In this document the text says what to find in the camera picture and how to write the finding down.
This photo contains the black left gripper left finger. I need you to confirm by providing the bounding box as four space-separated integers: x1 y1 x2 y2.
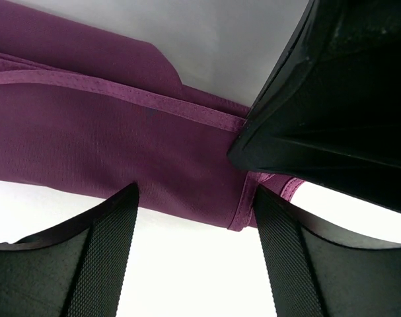
0 183 139 316

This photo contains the purple satin napkin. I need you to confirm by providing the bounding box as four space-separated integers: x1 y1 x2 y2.
0 1 302 231

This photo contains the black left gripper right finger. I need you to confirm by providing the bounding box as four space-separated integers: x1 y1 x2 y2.
254 187 401 316

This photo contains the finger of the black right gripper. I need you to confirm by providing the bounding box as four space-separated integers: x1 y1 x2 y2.
228 1 401 213

